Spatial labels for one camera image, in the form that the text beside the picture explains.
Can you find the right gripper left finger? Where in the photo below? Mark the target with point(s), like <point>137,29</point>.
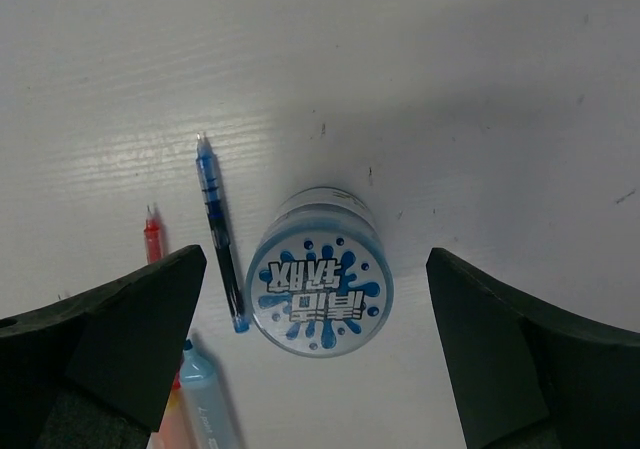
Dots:
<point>95,370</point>

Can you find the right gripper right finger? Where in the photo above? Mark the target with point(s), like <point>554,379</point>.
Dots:
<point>528,374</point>

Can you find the blue paint jar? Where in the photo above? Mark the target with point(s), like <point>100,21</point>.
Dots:
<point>319,284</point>

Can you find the dark blue pen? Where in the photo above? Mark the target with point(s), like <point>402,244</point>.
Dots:
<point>209,181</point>

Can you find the red pen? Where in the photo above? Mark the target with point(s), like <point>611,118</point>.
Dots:
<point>154,235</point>

